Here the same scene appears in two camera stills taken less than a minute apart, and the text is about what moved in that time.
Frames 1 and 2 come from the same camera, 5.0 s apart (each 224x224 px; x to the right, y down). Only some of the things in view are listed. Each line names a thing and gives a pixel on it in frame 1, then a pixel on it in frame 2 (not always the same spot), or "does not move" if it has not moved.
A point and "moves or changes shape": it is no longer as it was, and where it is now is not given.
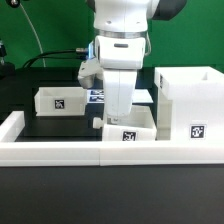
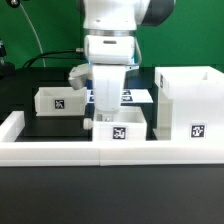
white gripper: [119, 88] to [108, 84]
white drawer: [60, 101] does not move
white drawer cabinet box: [190, 103] does not move
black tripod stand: [7, 70] does not move
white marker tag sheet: [139, 95] does not move
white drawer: [141, 127] moves or changes shape
